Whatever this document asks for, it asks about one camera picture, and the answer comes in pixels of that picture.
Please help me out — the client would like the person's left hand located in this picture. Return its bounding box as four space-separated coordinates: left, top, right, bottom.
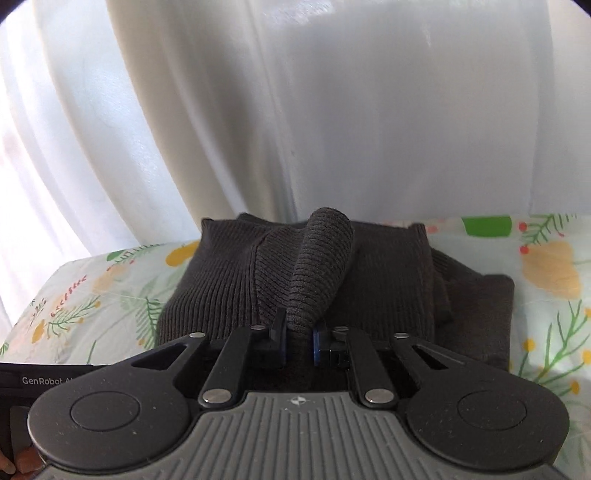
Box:
0 446 44 480

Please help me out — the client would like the white sheer curtain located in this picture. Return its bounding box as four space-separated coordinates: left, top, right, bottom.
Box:
1 1 590 328

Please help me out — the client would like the floral print bed sheet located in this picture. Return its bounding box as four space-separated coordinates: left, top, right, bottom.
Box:
1 214 590 479

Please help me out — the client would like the dark grey ribbed knit sweater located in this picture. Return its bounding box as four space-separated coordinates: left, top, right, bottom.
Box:
156 208 515 390

